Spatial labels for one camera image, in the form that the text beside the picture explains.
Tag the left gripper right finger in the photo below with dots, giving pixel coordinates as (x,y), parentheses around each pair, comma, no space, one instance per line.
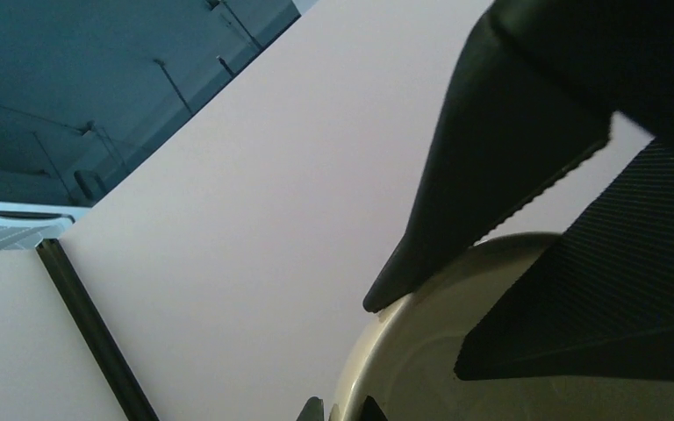
(599,301)

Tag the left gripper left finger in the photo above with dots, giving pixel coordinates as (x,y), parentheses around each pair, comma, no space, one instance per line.
(531,97)

